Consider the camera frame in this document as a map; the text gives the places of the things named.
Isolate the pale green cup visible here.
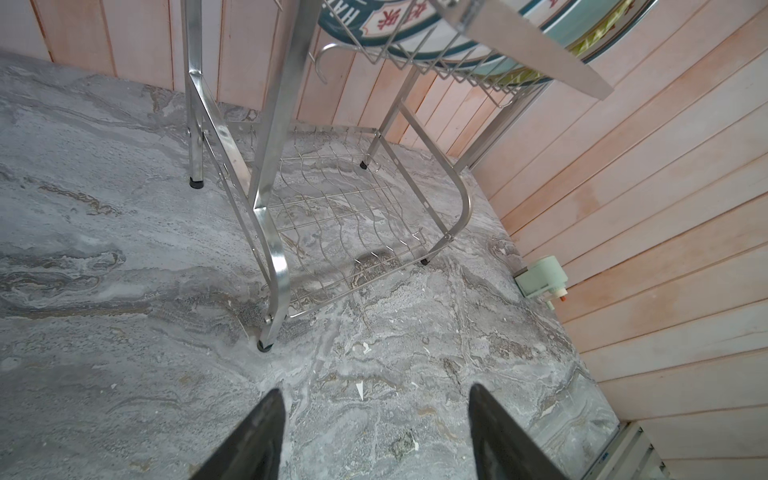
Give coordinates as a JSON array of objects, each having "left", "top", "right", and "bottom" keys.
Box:
[{"left": 513, "top": 255, "right": 568, "bottom": 310}]

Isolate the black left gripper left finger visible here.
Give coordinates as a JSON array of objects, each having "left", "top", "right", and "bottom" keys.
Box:
[{"left": 191, "top": 388, "right": 286, "bottom": 480}]

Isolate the yellow woven plate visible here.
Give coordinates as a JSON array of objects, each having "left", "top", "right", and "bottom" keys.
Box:
[{"left": 497, "top": 0, "right": 637, "bottom": 85}]

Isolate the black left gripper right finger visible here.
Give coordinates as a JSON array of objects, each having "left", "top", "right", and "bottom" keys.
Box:
[{"left": 468, "top": 383, "right": 567, "bottom": 480}]

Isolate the pale green flower plate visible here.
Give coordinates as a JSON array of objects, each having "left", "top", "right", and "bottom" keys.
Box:
[{"left": 462, "top": 1, "right": 634, "bottom": 84}]

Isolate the steel two-tier dish rack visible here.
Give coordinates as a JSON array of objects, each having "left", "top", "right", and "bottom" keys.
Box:
[{"left": 181, "top": 1, "right": 612, "bottom": 352}]

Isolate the green rim white plate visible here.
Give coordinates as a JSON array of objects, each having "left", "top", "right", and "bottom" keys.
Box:
[{"left": 319, "top": 1, "right": 502, "bottom": 68}]

